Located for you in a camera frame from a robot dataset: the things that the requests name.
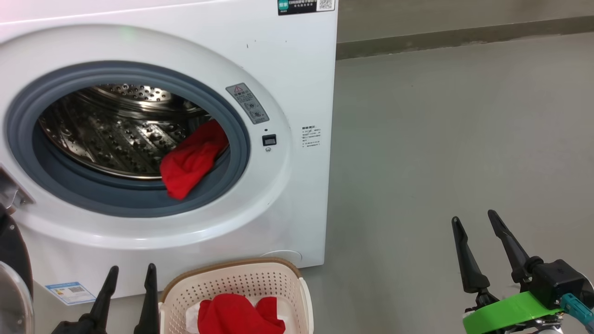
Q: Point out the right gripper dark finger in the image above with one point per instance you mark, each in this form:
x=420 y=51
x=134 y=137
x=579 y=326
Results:
x=469 y=264
x=513 y=250

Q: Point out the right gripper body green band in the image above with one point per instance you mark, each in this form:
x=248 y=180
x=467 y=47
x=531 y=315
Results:
x=501 y=317

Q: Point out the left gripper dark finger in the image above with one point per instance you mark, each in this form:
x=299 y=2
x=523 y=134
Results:
x=104 y=301
x=149 y=306

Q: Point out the red garment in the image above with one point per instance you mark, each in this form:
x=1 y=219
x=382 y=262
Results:
x=190 y=162
x=232 y=317

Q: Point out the black glass washing machine door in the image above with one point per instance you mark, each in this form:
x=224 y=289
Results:
x=14 y=250

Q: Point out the cream perforated laundry basket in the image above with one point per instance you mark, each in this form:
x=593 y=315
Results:
x=232 y=280

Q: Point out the grey rubber door seal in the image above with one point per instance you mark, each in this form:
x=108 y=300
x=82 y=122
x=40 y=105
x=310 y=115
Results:
x=93 y=197

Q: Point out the steel washing machine drum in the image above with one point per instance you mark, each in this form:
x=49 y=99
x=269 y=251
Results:
x=116 y=134

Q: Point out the white front-load washing machine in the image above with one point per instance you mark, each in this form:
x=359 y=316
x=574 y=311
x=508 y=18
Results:
x=287 y=208

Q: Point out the black door latch socket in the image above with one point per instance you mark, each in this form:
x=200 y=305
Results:
x=269 y=140

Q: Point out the blue energy label sticker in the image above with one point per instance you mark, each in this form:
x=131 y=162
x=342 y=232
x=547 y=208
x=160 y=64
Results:
x=69 y=292

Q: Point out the grey warning sticker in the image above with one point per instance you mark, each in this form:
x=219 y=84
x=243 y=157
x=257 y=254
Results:
x=248 y=104

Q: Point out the black QR code label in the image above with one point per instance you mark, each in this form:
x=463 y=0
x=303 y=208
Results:
x=306 y=6

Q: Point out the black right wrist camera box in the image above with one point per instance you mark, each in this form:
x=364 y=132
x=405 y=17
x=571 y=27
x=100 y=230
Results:
x=561 y=283

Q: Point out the teal right camera connector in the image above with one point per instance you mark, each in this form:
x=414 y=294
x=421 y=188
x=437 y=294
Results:
x=577 y=308

